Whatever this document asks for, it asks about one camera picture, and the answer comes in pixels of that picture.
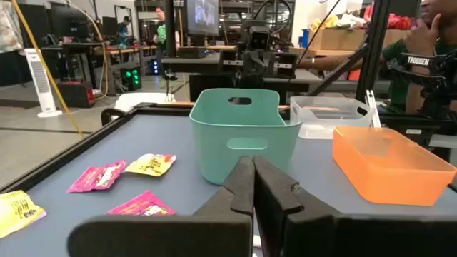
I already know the white tower fan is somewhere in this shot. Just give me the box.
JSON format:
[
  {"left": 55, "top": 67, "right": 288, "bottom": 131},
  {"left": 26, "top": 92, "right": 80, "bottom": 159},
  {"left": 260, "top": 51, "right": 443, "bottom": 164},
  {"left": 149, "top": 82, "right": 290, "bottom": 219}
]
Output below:
[{"left": 24, "top": 48, "right": 64, "bottom": 119}]

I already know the orange plastic bin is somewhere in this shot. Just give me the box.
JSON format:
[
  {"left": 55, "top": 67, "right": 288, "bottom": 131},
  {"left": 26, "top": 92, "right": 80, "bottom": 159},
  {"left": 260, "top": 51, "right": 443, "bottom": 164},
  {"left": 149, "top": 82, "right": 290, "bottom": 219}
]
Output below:
[{"left": 331, "top": 125, "right": 457, "bottom": 207}]

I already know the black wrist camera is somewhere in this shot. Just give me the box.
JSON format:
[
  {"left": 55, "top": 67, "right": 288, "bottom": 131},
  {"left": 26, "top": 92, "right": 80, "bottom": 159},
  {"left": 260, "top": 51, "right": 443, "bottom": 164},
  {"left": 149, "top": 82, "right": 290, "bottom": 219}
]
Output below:
[{"left": 248, "top": 26, "right": 271, "bottom": 51}]

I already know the person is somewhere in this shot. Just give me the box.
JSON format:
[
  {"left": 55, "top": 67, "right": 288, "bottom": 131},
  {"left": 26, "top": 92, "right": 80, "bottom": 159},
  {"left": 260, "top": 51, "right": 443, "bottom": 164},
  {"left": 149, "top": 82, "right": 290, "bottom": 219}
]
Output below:
[
  {"left": 152, "top": 7, "right": 171, "bottom": 51},
  {"left": 298, "top": 0, "right": 457, "bottom": 115},
  {"left": 116, "top": 15, "right": 132, "bottom": 46}
]

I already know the white plastic seat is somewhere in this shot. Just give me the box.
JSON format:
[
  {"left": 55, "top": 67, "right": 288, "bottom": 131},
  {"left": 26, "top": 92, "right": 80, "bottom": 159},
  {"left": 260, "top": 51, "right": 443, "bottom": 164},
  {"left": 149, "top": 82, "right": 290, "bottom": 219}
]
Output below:
[{"left": 114, "top": 91, "right": 176, "bottom": 112}]

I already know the red and black case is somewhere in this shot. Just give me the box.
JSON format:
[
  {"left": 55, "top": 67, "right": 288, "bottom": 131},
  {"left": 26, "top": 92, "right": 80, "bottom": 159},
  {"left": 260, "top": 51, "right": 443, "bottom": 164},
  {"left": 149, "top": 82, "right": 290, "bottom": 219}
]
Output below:
[{"left": 56, "top": 81, "right": 96, "bottom": 109}]

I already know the black computer with green lights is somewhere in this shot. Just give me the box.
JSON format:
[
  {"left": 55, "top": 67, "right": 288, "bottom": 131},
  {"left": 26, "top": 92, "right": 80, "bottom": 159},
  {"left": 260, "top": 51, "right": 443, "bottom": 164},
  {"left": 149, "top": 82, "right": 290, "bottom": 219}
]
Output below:
[{"left": 120, "top": 66, "right": 143, "bottom": 92}]

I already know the black monitor screen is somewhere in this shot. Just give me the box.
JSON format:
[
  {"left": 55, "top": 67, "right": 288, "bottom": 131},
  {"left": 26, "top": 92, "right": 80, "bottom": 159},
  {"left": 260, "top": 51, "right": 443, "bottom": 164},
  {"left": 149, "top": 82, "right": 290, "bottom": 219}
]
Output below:
[{"left": 186, "top": 0, "right": 221, "bottom": 36}]

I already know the teal plastic bin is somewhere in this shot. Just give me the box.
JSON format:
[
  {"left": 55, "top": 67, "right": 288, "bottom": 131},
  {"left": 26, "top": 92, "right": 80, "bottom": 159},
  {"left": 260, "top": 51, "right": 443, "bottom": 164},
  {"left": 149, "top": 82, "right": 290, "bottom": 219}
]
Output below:
[{"left": 189, "top": 88, "right": 303, "bottom": 186}]

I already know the clear plastic bin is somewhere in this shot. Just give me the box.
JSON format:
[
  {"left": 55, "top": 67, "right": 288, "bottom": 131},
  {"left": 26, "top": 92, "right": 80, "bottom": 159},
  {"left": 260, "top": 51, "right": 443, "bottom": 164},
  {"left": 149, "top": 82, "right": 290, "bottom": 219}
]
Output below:
[{"left": 288, "top": 95, "right": 376, "bottom": 140}]

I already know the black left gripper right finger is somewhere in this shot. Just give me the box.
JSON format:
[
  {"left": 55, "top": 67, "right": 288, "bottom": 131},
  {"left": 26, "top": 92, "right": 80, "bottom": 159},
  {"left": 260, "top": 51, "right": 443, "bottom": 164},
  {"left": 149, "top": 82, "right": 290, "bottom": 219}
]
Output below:
[{"left": 252, "top": 154, "right": 341, "bottom": 257}]

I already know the brown cardboard box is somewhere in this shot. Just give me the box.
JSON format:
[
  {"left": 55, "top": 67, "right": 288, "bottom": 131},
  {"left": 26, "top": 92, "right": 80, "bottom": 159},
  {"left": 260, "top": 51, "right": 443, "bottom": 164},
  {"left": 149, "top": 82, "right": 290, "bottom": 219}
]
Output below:
[{"left": 308, "top": 27, "right": 410, "bottom": 51}]

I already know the black frame post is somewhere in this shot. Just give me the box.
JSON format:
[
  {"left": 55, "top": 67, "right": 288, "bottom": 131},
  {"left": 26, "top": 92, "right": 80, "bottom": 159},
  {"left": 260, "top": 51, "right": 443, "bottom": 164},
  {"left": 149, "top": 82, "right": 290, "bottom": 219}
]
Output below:
[{"left": 355, "top": 0, "right": 392, "bottom": 103}]

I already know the yellow Sour Patch Kids packet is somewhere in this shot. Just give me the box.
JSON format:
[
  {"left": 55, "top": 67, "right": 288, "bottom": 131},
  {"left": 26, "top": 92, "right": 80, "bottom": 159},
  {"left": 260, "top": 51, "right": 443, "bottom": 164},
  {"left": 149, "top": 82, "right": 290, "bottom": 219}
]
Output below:
[
  {"left": 0, "top": 189, "right": 47, "bottom": 239},
  {"left": 124, "top": 153, "right": 177, "bottom": 178}
]

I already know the grey desk with black panel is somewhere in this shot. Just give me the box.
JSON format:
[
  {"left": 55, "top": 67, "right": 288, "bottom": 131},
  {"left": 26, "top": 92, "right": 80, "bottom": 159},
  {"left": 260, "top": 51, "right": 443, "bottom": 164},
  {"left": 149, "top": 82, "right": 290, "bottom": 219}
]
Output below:
[{"left": 161, "top": 52, "right": 322, "bottom": 104}]

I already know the black diagonal frame brace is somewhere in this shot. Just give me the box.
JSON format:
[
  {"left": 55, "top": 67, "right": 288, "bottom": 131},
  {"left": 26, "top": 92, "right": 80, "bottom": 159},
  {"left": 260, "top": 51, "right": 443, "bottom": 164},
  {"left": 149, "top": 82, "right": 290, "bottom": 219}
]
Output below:
[{"left": 308, "top": 44, "right": 368, "bottom": 97}]

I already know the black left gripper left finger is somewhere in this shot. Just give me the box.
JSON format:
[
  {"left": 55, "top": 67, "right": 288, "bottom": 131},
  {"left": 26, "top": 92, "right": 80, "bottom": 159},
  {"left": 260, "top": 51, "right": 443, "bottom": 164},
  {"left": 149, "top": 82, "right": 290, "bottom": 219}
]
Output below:
[{"left": 194, "top": 155, "right": 256, "bottom": 217}]

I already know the yellow hanging hose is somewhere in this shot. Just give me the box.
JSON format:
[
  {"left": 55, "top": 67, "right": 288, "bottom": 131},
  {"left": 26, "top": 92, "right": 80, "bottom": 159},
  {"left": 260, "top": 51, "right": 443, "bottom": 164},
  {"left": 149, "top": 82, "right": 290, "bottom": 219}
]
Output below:
[{"left": 10, "top": 0, "right": 85, "bottom": 139}]

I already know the white metal bracket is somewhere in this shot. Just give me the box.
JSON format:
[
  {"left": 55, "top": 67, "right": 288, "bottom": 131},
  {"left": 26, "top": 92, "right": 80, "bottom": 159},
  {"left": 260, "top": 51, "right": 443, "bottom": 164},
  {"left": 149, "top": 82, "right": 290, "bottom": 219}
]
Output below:
[{"left": 364, "top": 89, "right": 382, "bottom": 129}]

